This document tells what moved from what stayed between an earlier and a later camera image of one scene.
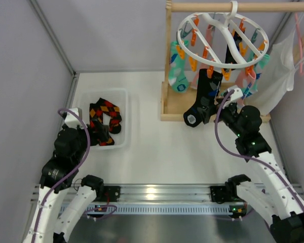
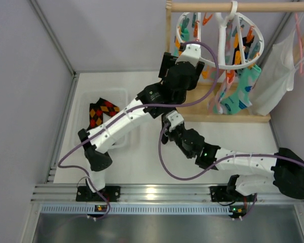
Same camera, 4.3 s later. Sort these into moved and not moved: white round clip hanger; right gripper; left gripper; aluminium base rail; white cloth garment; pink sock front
Moved: right gripper; left gripper; pink sock front
Not moved: white cloth garment; aluminium base rail; white round clip hanger
